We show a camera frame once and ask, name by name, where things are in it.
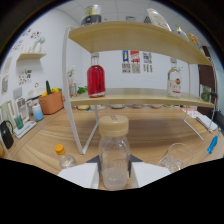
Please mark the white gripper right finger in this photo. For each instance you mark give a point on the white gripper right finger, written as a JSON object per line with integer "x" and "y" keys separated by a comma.
{"x": 148, "y": 173}

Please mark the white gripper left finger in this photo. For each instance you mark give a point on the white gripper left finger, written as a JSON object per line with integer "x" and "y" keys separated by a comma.
{"x": 80, "y": 175}

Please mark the clear bottle with orange cap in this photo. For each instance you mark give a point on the clear bottle with orange cap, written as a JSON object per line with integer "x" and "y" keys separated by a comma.
{"x": 65, "y": 158}

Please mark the clear bottle with beige lid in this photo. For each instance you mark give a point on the clear bottle with beige lid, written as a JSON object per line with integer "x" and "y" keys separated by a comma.
{"x": 114, "y": 156}

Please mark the blue and white cup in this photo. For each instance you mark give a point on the blue and white cup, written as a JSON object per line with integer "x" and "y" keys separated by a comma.
{"x": 37, "y": 113}

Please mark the green cup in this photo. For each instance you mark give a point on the green cup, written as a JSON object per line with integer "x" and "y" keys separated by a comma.
{"x": 19, "y": 122}

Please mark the clear drinking glass with ice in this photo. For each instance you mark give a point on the clear drinking glass with ice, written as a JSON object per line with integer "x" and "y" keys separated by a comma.
{"x": 176, "y": 158}

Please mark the white tray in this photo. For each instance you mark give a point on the white tray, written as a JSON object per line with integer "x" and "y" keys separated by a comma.
{"x": 25, "y": 130}

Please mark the orange storage basket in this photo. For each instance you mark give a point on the orange storage basket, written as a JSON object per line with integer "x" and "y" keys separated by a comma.
{"x": 51, "y": 103}

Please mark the two-tier wooden shelf rack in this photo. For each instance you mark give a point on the two-tier wooden shelf rack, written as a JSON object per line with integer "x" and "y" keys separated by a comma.
{"x": 133, "y": 96}

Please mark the black kettle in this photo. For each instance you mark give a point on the black kettle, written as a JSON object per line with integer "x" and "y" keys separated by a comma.
{"x": 6, "y": 135}

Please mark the green potted plant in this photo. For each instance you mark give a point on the green potted plant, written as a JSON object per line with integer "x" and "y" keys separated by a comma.
{"x": 82, "y": 90}

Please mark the clear bottle with red label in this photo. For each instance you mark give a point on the clear bottle with red label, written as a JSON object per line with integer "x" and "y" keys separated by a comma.
{"x": 174, "y": 83}

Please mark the white vase with flowers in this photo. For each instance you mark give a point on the white vase with flowers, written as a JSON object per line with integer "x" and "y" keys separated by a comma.
{"x": 71, "y": 81}

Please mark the red liquid bottle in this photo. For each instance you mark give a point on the red liquid bottle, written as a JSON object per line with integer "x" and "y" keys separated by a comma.
{"x": 96, "y": 80}

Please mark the glass jar of limes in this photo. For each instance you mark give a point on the glass jar of limes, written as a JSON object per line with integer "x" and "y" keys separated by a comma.
{"x": 206, "y": 94}

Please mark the white figurine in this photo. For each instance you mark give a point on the white figurine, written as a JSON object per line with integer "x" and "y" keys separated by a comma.
{"x": 39, "y": 43}

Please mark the yellow snack canister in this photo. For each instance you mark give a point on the yellow snack canister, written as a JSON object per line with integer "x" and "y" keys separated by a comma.
{"x": 195, "y": 42}

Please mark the clear bottle with green cap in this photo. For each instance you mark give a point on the clear bottle with green cap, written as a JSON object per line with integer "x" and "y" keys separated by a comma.
{"x": 181, "y": 33}

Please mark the black and silver snack bag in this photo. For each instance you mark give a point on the black and silver snack bag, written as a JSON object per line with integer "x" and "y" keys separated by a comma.
{"x": 91, "y": 15}

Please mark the wall posters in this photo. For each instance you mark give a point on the wall posters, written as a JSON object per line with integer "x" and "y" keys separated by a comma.
{"x": 135, "y": 61}

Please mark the wooden wall shelf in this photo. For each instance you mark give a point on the wooden wall shelf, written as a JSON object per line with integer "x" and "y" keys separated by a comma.
{"x": 31, "y": 56}

